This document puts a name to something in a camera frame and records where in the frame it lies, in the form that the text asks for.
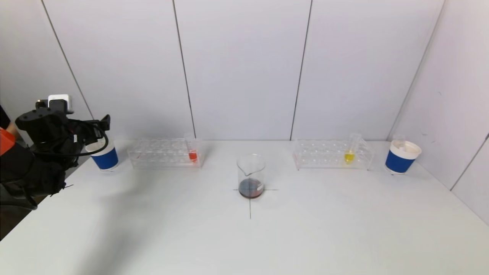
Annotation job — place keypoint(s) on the clear tube, yellow pigment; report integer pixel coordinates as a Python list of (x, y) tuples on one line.
[(348, 156)]

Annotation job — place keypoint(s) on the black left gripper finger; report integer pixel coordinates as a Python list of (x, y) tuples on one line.
[(105, 123)]

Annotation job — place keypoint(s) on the clear glass beaker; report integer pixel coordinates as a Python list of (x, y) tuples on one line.
[(251, 189)]

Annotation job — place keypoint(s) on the blue white paper cup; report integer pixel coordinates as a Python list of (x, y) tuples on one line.
[(397, 162), (107, 158)]

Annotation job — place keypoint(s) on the clear tube, red pigment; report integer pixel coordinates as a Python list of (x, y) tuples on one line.
[(193, 156)]

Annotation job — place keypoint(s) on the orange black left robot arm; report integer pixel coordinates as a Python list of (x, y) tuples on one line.
[(34, 172)]

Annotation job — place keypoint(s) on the clear acrylic tube rack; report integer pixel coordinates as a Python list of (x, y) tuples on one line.
[(324, 156), (164, 156)]

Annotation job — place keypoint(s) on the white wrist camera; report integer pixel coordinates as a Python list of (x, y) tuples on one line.
[(63, 101)]

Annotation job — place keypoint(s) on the white-labelled clear plastic tube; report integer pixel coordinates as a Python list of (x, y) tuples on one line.
[(399, 141)]

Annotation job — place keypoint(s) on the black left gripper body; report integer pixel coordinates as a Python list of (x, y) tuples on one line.
[(93, 131)]

